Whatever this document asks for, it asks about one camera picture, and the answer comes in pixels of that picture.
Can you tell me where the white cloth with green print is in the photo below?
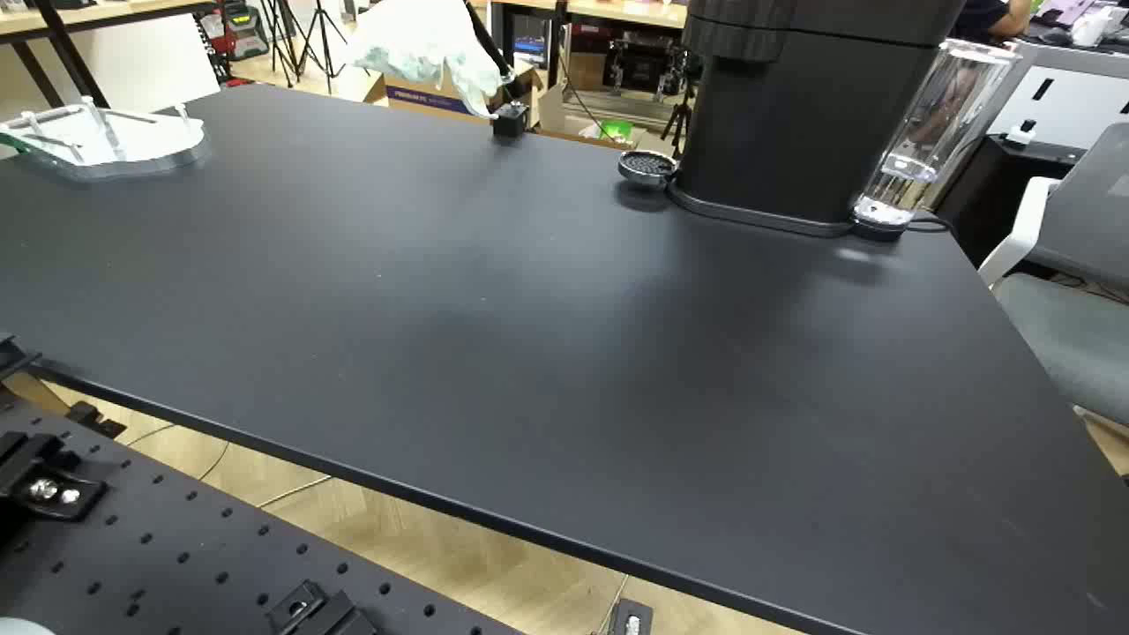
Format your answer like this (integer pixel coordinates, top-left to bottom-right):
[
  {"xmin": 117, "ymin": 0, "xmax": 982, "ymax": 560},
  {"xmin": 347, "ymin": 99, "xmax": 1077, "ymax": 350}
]
[{"xmin": 349, "ymin": 0, "xmax": 510, "ymax": 116}]

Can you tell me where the round black disc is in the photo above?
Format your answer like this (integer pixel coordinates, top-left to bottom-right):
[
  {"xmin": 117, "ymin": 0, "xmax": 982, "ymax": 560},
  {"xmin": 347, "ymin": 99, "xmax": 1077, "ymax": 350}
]
[{"xmin": 615, "ymin": 148, "xmax": 679, "ymax": 193}]

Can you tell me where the small black table clamp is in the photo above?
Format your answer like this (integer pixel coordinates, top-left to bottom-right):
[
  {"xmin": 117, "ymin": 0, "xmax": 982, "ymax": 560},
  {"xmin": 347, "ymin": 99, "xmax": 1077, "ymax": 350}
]
[{"xmin": 487, "ymin": 99, "xmax": 532, "ymax": 141}]

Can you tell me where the cardboard box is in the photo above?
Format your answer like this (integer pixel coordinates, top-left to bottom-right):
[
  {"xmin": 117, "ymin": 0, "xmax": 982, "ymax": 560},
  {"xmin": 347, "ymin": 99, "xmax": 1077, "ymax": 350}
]
[{"xmin": 362, "ymin": 67, "xmax": 548, "ymax": 126}]

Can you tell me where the black mounting clamp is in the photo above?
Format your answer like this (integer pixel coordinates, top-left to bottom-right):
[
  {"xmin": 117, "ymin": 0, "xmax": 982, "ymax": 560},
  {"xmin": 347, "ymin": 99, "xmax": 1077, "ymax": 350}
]
[{"xmin": 264, "ymin": 578, "xmax": 388, "ymax": 635}]

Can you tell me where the black perforated board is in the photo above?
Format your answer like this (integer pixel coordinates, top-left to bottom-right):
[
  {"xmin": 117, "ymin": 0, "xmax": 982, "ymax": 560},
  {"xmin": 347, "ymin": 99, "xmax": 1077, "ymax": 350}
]
[{"xmin": 0, "ymin": 392, "xmax": 523, "ymax": 635}]

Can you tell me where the white chair back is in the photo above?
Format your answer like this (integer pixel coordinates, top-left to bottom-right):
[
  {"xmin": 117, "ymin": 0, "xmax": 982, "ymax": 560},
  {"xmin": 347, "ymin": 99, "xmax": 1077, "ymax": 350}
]
[{"xmin": 82, "ymin": 12, "xmax": 226, "ymax": 116}]

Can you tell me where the grey office chair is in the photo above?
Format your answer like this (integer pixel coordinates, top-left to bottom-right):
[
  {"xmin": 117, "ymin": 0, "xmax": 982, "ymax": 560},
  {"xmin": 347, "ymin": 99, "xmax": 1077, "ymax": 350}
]
[{"xmin": 978, "ymin": 119, "xmax": 1129, "ymax": 430}]

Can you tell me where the person in dark shirt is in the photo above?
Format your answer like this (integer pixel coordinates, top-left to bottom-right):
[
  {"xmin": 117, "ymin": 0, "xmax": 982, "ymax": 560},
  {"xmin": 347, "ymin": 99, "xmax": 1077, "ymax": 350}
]
[{"xmin": 950, "ymin": 0, "xmax": 1045, "ymax": 45}]

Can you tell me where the white cabinet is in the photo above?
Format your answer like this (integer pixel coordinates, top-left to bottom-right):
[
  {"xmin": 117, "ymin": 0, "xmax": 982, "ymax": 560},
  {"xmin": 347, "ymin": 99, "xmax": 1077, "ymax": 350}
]
[{"xmin": 986, "ymin": 41, "xmax": 1129, "ymax": 156}]

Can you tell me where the wooden desk with black legs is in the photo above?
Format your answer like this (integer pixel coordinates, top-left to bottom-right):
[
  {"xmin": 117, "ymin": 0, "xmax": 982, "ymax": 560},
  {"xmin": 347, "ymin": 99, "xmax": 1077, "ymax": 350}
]
[{"xmin": 0, "ymin": 0, "xmax": 226, "ymax": 111}]

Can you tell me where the small silver black bracket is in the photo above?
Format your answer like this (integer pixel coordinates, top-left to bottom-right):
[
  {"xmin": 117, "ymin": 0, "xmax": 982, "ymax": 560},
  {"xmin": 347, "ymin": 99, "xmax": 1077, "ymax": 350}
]
[{"xmin": 604, "ymin": 598, "xmax": 658, "ymax": 635}]

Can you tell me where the black robot base pedestal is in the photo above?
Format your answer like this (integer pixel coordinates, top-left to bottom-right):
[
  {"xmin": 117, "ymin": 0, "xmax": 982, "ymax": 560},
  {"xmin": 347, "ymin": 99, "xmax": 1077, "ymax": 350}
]
[{"xmin": 676, "ymin": 0, "xmax": 971, "ymax": 231}]

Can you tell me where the black camera tripod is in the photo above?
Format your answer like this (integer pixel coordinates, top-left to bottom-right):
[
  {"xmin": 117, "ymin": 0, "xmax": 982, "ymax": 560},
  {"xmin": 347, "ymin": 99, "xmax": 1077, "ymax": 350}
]
[{"xmin": 286, "ymin": 0, "xmax": 375, "ymax": 86}]

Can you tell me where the black bracket with silver screws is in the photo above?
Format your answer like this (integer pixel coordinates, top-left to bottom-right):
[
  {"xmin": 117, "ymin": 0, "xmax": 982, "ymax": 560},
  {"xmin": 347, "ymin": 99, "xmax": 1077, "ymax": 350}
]
[{"xmin": 0, "ymin": 430, "xmax": 114, "ymax": 528}]

